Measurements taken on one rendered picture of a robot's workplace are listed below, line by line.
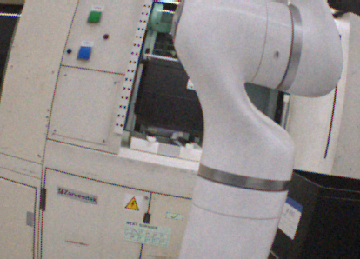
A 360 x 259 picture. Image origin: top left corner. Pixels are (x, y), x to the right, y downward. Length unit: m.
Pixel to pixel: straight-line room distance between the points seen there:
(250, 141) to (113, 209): 0.80
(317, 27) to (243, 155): 0.19
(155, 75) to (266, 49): 0.95
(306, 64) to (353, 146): 0.84
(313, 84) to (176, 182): 0.78
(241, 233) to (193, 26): 0.24
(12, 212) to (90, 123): 0.35
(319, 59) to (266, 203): 0.19
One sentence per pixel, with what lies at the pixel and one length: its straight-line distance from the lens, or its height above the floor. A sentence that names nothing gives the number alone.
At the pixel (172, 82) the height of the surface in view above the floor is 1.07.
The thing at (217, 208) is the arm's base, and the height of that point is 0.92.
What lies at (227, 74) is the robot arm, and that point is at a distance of 0.61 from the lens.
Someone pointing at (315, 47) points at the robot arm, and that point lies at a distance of 0.64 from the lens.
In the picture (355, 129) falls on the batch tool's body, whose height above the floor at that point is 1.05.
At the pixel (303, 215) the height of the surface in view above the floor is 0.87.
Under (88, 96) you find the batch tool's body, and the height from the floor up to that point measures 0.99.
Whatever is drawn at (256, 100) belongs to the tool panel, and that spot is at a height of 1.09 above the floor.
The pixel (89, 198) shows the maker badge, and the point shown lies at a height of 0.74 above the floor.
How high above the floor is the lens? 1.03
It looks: 3 degrees down
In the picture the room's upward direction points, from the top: 11 degrees clockwise
